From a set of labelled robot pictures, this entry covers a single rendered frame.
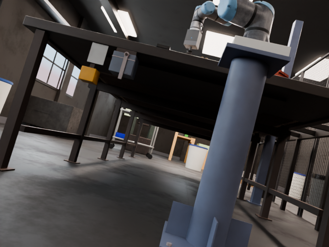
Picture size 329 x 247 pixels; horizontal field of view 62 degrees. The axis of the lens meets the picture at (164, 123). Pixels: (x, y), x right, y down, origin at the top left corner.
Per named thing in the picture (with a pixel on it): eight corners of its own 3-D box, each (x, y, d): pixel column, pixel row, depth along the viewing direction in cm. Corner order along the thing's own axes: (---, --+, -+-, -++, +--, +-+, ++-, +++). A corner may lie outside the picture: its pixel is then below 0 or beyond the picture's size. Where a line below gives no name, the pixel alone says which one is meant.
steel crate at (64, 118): (39, 129, 623) (48, 101, 629) (80, 141, 614) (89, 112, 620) (18, 126, 544) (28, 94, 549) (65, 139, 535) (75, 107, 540)
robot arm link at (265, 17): (276, 33, 124) (282, 6, 126) (251, 22, 121) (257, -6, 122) (259, 41, 136) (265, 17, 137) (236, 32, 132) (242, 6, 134)
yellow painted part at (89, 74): (92, 82, 155) (104, 43, 157) (77, 78, 156) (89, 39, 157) (96, 85, 163) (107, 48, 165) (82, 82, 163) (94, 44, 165)
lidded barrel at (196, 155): (202, 172, 714) (209, 148, 719) (183, 166, 719) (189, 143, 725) (201, 171, 766) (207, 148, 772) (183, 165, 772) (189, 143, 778)
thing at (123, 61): (129, 81, 152) (137, 50, 153) (105, 75, 153) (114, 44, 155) (132, 86, 163) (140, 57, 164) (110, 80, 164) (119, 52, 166)
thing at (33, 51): (1, 171, 153) (47, 29, 160) (-18, 165, 154) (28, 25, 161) (14, 170, 165) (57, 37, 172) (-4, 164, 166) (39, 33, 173)
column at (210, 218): (258, 280, 99) (311, 55, 106) (158, 249, 102) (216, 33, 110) (237, 244, 137) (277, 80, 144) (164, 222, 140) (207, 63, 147)
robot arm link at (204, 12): (222, 5, 165) (213, 12, 175) (205, -3, 161) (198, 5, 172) (219, 16, 164) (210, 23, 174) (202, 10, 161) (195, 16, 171)
